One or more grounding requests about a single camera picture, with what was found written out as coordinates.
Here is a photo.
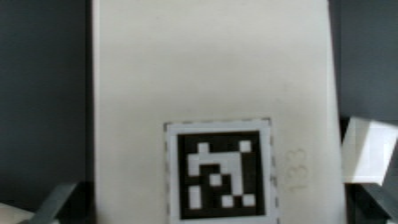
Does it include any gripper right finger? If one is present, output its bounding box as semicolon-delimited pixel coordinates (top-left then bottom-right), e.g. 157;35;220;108
348;183;398;224

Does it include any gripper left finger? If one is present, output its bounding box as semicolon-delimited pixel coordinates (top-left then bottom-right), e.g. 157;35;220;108
29;182;89;224

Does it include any white cabinet body box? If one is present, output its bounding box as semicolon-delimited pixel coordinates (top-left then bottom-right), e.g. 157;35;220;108
341;117;398;184

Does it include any small white cabinet block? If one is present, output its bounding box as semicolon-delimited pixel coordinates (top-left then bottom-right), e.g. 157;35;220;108
93;0;345;224

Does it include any white marker base sheet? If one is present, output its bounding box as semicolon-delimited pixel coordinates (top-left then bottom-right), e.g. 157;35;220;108
0;203;34;224

